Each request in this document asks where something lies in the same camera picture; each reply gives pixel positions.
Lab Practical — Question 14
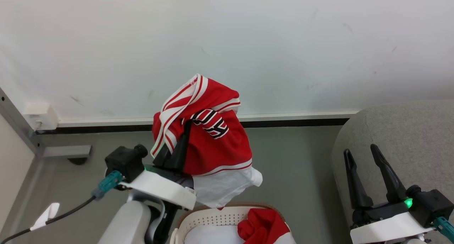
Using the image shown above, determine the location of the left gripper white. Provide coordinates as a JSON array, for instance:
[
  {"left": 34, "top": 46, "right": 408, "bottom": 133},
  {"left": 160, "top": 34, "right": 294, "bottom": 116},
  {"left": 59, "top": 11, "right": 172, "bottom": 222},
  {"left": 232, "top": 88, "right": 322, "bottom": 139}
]
[{"left": 121, "top": 121, "right": 196, "bottom": 211}]

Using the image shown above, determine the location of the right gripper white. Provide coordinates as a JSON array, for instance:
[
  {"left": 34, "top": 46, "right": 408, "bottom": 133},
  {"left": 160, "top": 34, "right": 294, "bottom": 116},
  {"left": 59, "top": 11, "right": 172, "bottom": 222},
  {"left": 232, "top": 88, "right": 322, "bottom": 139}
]
[{"left": 343, "top": 144, "right": 435, "bottom": 244}]

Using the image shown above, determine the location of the red basketball jersey with lettering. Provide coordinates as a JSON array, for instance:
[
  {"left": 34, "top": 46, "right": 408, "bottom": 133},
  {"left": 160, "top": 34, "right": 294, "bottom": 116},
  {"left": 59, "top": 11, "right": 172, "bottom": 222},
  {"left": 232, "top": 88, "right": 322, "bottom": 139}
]
[{"left": 150, "top": 73, "right": 253, "bottom": 176}]

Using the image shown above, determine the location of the white t-shirt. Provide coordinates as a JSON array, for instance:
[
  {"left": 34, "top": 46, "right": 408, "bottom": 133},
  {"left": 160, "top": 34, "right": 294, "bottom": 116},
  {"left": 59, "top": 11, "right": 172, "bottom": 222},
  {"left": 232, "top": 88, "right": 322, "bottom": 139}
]
[{"left": 193, "top": 166, "right": 263, "bottom": 209}]

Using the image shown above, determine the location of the white perforated laundry basket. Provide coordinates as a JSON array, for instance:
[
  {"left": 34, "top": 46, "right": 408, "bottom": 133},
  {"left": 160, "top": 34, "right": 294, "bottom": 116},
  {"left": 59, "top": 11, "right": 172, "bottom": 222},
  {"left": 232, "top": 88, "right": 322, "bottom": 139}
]
[{"left": 170, "top": 203, "right": 297, "bottom": 244}]

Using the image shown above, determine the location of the white cloth in basket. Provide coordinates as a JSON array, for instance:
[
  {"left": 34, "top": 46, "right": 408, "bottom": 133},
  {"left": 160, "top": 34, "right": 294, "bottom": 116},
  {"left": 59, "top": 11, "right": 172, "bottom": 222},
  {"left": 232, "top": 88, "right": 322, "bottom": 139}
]
[{"left": 184, "top": 224, "right": 245, "bottom": 244}]

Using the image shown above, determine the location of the grey fabric sofa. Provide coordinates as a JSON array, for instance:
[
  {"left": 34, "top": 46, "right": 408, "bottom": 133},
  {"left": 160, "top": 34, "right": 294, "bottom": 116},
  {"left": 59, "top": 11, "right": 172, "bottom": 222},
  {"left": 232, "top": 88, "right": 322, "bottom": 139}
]
[{"left": 331, "top": 100, "right": 454, "bottom": 244}]

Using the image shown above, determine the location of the white and black baseboard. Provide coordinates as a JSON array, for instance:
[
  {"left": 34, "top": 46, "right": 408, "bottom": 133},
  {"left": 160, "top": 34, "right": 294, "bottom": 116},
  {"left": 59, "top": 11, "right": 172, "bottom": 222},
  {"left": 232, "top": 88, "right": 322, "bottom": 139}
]
[{"left": 57, "top": 111, "right": 359, "bottom": 128}]

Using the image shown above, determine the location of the red and white garment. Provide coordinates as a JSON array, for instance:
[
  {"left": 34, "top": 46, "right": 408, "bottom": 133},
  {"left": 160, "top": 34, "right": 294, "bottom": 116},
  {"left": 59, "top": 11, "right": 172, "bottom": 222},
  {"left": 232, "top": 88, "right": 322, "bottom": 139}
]
[{"left": 237, "top": 208, "right": 297, "bottom": 244}]

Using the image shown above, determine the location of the beige partition panel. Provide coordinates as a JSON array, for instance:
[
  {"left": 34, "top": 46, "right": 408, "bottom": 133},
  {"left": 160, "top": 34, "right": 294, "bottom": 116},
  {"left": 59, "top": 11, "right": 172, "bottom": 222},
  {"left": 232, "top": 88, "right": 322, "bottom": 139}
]
[{"left": 0, "top": 115, "right": 36, "bottom": 234}]

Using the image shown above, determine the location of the left black cable teal plug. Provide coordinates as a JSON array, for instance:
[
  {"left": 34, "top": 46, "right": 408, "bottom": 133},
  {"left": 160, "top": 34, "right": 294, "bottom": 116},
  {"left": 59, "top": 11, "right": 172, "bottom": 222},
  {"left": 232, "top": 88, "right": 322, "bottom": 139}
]
[{"left": 0, "top": 170, "right": 124, "bottom": 244}]

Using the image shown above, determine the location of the right cable teal plug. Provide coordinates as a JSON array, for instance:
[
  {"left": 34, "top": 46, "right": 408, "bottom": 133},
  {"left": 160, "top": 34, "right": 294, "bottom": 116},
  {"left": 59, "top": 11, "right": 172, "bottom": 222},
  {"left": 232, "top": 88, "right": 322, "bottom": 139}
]
[{"left": 433, "top": 217, "right": 454, "bottom": 243}]

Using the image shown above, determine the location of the grey metal foot bracket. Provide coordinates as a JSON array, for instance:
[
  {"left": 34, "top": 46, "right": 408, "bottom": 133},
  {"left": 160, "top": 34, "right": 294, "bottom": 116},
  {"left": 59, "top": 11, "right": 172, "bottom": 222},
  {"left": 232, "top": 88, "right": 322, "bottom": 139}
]
[{"left": 43, "top": 145, "right": 92, "bottom": 165}]

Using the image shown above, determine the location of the white cable tag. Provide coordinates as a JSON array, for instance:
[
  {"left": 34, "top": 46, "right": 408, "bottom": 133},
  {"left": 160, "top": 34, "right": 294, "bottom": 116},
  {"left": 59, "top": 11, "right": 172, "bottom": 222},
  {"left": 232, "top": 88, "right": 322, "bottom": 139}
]
[{"left": 30, "top": 203, "right": 60, "bottom": 231}]

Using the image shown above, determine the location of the white wall outlet box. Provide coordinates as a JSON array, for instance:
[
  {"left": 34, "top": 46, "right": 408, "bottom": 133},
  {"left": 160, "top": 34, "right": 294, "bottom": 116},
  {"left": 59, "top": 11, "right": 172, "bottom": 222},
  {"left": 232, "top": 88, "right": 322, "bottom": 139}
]
[{"left": 23, "top": 102, "right": 59, "bottom": 131}]

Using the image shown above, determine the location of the grey metal frame post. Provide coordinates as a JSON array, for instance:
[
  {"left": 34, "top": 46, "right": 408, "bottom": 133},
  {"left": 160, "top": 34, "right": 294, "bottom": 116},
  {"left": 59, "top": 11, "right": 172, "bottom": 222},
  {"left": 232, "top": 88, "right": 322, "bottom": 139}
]
[{"left": 0, "top": 88, "right": 45, "bottom": 237}]

